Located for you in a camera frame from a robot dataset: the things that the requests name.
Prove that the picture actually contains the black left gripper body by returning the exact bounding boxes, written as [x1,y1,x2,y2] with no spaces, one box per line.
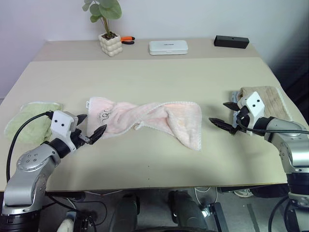
[70,128,89,150]

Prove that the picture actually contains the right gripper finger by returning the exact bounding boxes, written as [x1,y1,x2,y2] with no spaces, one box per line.
[208,117,237,135]
[223,101,240,113]

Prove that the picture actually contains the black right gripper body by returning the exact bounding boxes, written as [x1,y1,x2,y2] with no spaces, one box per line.
[231,105,252,133]

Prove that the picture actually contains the beige brown folded towel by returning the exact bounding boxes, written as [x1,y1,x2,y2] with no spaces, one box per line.
[238,85,294,122]

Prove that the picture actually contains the green towel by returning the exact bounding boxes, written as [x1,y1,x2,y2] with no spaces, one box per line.
[4,101,65,146]

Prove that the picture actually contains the pink towel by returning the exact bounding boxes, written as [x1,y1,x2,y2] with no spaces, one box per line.
[85,96,202,152]

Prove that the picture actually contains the black rectangular box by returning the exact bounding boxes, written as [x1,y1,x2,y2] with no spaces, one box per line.
[213,34,250,50]

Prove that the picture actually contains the dark furniture piece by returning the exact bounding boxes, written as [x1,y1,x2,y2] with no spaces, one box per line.
[268,36,309,102]

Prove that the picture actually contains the white sneaker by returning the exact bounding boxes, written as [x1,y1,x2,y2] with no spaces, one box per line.
[233,188,253,199]

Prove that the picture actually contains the white bubble plant pot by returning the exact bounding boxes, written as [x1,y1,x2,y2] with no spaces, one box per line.
[98,32,124,58]

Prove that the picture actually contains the beige table mat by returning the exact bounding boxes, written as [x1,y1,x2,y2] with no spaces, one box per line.
[0,57,291,193]

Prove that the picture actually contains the white flat plastic case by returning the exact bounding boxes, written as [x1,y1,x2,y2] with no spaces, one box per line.
[148,40,189,56]

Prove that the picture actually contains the orange black pliers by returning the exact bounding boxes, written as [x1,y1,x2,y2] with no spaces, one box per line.
[120,35,136,45]

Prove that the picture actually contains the black table leg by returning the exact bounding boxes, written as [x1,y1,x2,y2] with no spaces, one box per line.
[207,202,230,232]

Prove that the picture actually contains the dark rounded shape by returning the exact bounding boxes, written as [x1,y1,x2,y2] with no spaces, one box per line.
[168,190,209,232]

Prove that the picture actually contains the green leafy plant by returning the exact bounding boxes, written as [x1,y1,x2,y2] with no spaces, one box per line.
[82,0,122,39]

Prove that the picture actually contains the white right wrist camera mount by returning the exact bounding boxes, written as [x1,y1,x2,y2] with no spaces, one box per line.
[237,91,267,136]

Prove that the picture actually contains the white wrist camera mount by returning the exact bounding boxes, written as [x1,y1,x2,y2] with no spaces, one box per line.
[50,110,79,152]
[237,91,267,136]

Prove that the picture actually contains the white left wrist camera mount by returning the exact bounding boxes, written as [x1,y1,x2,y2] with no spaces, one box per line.
[50,110,79,152]

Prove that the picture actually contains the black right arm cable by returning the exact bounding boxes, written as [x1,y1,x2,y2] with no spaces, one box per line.
[237,113,309,135]

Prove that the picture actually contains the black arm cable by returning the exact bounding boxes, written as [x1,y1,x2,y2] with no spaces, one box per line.
[237,113,309,135]
[6,110,54,183]

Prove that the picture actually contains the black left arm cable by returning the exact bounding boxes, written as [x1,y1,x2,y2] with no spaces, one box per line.
[6,110,54,183]

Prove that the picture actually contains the white floor cable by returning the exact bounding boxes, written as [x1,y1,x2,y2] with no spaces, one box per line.
[194,186,218,206]

